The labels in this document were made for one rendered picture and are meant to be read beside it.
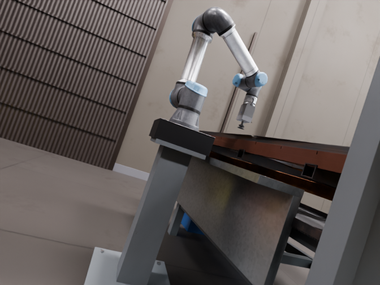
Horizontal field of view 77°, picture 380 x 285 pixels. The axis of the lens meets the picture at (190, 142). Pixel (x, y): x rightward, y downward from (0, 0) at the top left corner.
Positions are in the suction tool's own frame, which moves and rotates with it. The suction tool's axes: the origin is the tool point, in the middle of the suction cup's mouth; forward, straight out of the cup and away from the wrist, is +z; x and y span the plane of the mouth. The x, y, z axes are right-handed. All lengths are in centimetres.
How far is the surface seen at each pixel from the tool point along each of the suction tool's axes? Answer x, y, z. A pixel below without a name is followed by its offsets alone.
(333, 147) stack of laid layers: -5, -69, 6
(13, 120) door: 216, 234, 65
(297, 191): 2, -68, 25
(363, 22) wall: -279, 250, -324
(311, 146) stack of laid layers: -4, -60, 7
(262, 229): 4, -59, 42
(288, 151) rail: 1, -54, 11
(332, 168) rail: -2, -75, 14
